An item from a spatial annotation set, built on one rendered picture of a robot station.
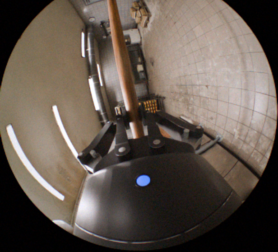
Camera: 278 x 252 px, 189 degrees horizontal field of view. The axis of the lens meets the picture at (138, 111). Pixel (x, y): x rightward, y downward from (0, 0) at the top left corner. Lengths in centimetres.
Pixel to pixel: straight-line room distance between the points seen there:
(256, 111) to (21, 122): 265
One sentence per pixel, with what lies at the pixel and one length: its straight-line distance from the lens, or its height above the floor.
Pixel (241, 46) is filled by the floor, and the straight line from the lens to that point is 127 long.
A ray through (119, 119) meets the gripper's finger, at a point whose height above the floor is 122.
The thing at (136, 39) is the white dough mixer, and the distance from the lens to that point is 496.
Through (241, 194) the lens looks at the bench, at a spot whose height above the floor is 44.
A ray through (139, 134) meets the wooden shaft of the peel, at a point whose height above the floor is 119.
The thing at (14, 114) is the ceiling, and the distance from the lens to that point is 145.
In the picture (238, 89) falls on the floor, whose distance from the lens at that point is 125.
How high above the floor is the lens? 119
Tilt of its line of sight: 3 degrees down
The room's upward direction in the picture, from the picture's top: 103 degrees counter-clockwise
